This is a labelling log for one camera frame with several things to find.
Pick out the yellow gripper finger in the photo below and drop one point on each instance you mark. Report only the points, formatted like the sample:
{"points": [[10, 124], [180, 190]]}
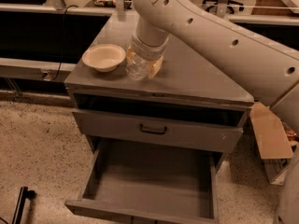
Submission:
{"points": [[154, 67], [130, 55]]}

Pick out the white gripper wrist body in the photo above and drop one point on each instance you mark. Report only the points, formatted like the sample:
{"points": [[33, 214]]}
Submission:
{"points": [[149, 50]]}

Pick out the clear plastic water bottle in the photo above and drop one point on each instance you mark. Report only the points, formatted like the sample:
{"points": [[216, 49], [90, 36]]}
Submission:
{"points": [[139, 70]]}

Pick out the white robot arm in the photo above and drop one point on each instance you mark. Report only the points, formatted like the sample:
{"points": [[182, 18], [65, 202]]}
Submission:
{"points": [[266, 69]]}

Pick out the grey drawer cabinet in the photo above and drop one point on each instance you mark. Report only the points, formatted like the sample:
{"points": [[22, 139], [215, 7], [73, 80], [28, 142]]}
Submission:
{"points": [[187, 88]]}

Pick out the grey top drawer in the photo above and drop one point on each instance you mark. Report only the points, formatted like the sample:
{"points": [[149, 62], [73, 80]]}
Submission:
{"points": [[179, 133]]}

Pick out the open grey lower drawer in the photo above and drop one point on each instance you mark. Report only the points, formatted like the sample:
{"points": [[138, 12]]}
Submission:
{"points": [[140, 183]]}

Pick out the wooden counter with white top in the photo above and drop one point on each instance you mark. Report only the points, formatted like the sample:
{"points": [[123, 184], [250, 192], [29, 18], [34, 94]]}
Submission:
{"points": [[272, 8]]}

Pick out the cream paper bowl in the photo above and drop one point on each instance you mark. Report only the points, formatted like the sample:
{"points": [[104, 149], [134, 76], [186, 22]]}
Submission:
{"points": [[104, 57]]}

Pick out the black office chair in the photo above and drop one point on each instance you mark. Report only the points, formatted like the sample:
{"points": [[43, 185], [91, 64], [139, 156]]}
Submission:
{"points": [[222, 5]]}

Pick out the open cardboard box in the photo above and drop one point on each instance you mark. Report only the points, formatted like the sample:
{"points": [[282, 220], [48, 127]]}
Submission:
{"points": [[274, 144]]}

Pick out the black metal bar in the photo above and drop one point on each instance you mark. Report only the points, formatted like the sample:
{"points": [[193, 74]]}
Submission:
{"points": [[24, 195]]}

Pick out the black drawer handle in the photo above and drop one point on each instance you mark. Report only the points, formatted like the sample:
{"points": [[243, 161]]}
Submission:
{"points": [[158, 131]]}

